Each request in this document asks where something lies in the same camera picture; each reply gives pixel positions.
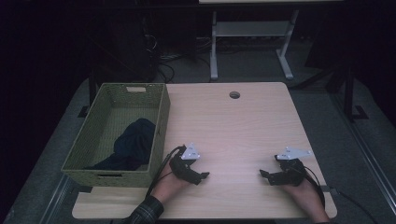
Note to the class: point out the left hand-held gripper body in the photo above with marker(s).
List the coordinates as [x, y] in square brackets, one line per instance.
[183, 168]

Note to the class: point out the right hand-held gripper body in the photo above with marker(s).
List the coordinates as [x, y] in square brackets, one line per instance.
[292, 174]

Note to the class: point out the dark blue knit sweater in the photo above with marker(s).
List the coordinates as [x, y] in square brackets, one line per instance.
[134, 146]

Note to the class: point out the green woven basket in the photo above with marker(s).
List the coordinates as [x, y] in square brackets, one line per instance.
[93, 133]

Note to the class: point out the person's left hand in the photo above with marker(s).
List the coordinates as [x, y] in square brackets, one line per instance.
[168, 186]

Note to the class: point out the person's right hand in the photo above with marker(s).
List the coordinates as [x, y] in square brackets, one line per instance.
[309, 197]

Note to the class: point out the black metal stand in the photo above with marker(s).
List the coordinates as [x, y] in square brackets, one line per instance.
[348, 93]
[91, 90]

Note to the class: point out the white metal desk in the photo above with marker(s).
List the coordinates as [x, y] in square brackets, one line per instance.
[249, 29]

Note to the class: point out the metal floor rail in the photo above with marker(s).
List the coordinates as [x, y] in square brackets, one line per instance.
[367, 152]
[54, 199]

